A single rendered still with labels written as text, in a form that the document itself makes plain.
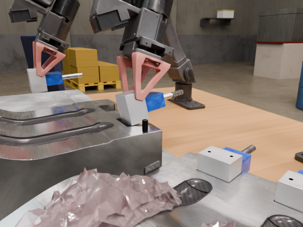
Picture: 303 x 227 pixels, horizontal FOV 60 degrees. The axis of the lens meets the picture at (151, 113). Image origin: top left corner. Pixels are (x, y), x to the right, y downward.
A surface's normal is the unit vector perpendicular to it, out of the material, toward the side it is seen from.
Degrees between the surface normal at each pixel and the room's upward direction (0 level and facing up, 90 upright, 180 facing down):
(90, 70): 90
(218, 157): 0
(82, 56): 90
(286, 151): 0
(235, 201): 0
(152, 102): 82
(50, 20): 91
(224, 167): 90
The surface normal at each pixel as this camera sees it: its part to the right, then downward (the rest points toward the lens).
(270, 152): 0.00, -0.96
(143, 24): 0.46, 0.11
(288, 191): -0.69, 0.20
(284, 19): -0.91, 0.11
